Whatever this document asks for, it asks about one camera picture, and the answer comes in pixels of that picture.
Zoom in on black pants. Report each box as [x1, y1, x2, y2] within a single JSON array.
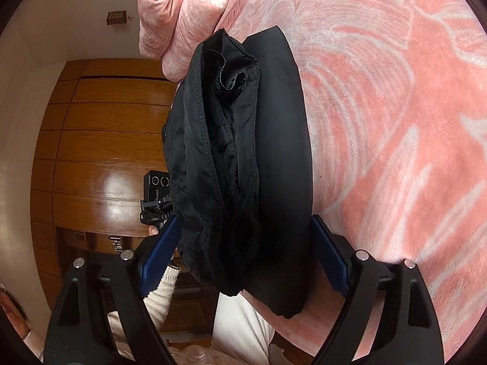
[[163, 26, 316, 318]]

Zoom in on cream sleeve forearm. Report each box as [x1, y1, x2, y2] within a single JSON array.
[[12, 265, 180, 363]]

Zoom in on left hand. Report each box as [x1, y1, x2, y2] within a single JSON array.
[[148, 226, 159, 236]]

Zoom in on wooden wardrobe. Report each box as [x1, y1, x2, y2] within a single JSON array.
[[29, 57, 220, 335]]

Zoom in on white trouser leg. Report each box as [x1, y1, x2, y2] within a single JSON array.
[[166, 291, 294, 365]]

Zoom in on folded pink quilt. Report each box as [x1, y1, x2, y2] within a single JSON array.
[[138, 0, 229, 82]]

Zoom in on pink bed cover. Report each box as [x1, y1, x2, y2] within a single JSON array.
[[219, 0, 486, 358]]

